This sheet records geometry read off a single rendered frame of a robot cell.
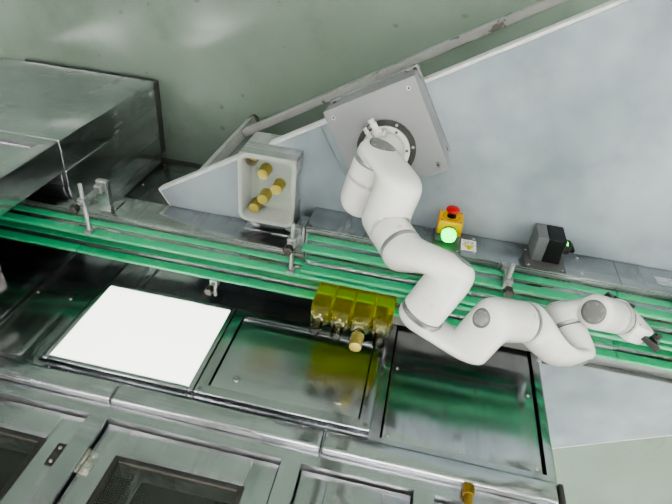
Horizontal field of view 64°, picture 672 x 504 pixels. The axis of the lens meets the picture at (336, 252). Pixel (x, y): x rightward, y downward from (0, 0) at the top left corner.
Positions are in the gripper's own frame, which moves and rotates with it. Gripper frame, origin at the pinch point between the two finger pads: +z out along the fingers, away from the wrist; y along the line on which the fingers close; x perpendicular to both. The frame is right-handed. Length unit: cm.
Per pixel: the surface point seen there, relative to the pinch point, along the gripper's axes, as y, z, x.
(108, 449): -26, -87, -95
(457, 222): -47, -16, -16
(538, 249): -32.1, -0.2, -7.4
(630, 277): -16.8, 19.7, 2.4
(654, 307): -6.2, 18.5, 1.8
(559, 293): -18.6, 0.1, -10.7
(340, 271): -51, -36, -46
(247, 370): -36, -56, -76
